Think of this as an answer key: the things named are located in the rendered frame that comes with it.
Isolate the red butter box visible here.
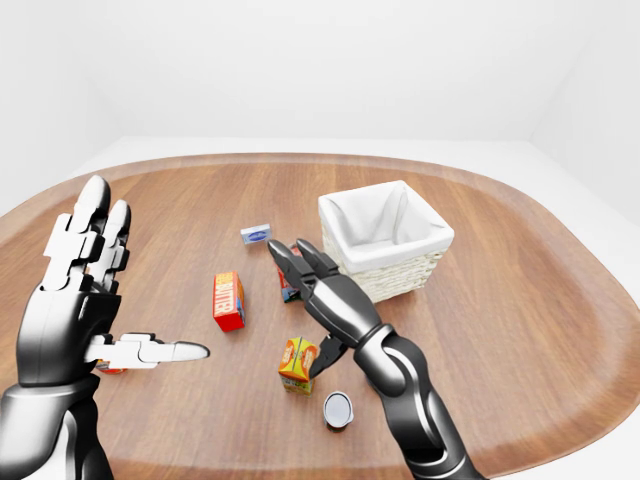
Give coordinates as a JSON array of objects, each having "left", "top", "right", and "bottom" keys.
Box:
[{"left": 212, "top": 271, "right": 247, "bottom": 333}]

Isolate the silver topped tin can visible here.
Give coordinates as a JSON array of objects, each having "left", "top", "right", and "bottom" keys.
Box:
[{"left": 322, "top": 391, "right": 355, "bottom": 434}]

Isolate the orange juice carton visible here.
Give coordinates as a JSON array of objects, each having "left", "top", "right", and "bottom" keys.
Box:
[{"left": 277, "top": 336, "right": 318, "bottom": 399}]

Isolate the white lined wicker basket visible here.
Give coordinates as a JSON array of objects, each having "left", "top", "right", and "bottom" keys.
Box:
[{"left": 317, "top": 179, "right": 456, "bottom": 305}]

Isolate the red green printed carton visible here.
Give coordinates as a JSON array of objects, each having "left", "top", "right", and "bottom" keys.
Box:
[{"left": 276, "top": 244, "right": 307, "bottom": 305}]

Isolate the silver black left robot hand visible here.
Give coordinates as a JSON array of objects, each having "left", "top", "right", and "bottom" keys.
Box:
[{"left": 15, "top": 174, "right": 211, "bottom": 387}]

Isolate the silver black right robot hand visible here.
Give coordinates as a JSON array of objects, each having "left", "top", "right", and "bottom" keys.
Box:
[{"left": 267, "top": 238, "right": 387, "bottom": 379}]

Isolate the small blue white box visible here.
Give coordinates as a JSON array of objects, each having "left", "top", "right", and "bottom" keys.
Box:
[{"left": 240, "top": 224, "right": 274, "bottom": 248}]

